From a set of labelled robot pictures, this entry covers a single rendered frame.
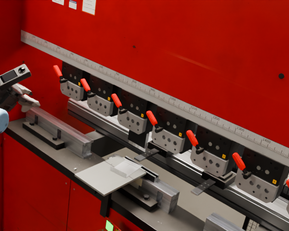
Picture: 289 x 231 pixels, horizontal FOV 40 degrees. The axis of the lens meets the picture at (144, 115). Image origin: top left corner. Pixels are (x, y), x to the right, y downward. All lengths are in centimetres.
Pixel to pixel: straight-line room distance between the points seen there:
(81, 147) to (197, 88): 80
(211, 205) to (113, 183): 185
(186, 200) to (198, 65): 209
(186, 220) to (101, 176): 41
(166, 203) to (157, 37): 71
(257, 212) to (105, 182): 68
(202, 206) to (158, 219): 168
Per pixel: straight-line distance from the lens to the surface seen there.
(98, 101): 186
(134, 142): 181
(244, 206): 189
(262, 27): 135
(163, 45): 156
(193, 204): 341
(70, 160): 207
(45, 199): 225
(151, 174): 180
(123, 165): 183
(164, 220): 177
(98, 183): 170
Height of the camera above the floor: 197
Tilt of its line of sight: 24 degrees down
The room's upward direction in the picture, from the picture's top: 9 degrees clockwise
